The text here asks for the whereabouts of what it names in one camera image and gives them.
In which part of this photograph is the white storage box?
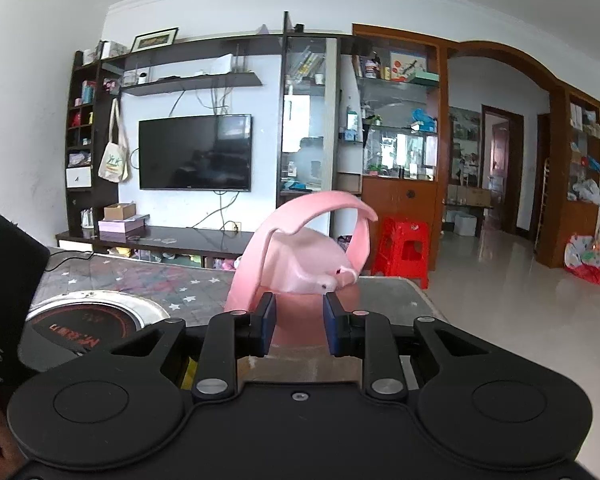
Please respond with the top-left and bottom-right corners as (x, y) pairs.
(453, 212), (479, 237)

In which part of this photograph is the grey star-printed table mat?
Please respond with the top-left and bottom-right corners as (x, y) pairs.
(29, 247), (447, 397)

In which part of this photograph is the metal rack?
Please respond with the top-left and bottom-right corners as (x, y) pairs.
(542, 157), (552, 257)

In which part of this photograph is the large cardboard box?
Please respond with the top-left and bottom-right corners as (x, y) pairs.
(447, 184), (494, 209)

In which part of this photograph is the small cardboard box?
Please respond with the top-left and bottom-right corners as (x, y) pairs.
(103, 202), (137, 221)

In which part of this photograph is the black cable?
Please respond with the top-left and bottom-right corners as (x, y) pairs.
(47, 252), (97, 272)

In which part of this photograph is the red plastic stool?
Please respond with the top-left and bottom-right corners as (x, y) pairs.
(369, 216), (431, 290)

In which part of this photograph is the wooden cabinet with glass shelves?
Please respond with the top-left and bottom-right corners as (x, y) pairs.
(352, 23), (449, 282)

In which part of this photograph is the flat pink box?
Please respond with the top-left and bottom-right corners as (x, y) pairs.
(98, 214), (151, 235)

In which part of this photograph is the black wall shelf unit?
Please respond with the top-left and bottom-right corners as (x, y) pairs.
(64, 34), (287, 242)

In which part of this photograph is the beige tote bag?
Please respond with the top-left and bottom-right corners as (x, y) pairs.
(98, 97), (130, 184)

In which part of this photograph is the tall glass display cabinet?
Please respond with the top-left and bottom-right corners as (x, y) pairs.
(277, 12), (342, 242)

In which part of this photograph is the framed picture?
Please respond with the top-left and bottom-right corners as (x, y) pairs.
(130, 27), (180, 54)

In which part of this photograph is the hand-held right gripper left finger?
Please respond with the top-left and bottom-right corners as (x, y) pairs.
(110, 292), (277, 403)

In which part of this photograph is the wooden door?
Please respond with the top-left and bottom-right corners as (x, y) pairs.
(484, 112), (512, 232)

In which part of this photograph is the black flat television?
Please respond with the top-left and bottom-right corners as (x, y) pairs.
(138, 114), (254, 192)

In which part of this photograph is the white box on shelf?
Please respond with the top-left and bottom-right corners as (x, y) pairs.
(199, 53), (234, 76)

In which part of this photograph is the dark television stand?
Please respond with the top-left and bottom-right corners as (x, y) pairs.
(55, 224), (257, 272)

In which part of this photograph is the round built-in induction cooker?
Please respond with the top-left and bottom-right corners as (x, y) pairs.
(26, 290), (172, 372)

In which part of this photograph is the wooden shelf unit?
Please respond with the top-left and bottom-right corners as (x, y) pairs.
(534, 84), (600, 269)

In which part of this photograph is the polka dot play tent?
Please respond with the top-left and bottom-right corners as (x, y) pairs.
(563, 214), (600, 287)

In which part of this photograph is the white plastic bag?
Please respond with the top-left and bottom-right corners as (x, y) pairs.
(572, 178), (600, 205)

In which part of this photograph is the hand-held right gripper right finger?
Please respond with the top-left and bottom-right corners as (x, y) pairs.
(324, 291), (491, 403)

